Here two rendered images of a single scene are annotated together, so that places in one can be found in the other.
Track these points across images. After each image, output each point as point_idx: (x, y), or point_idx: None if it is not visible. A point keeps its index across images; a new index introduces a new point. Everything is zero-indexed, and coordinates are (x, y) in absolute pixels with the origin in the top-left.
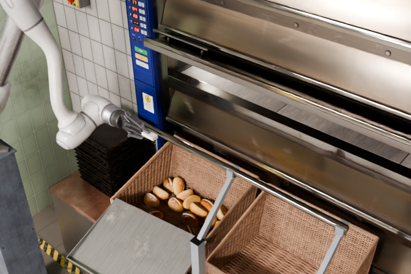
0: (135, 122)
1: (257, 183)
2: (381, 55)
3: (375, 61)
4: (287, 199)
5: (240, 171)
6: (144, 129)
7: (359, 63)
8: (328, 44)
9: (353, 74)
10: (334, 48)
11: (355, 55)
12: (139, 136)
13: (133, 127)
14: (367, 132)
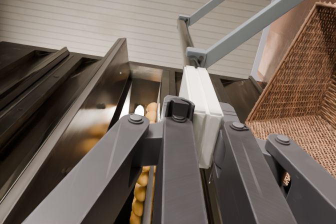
0: (94, 146)
1: (183, 40)
2: (22, 112)
3: (31, 124)
4: (181, 29)
5: (182, 54)
6: (163, 113)
7: (31, 131)
8: (0, 157)
9: (44, 130)
10: (7, 152)
11: (21, 136)
12: (276, 150)
13: (202, 192)
14: (96, 77)
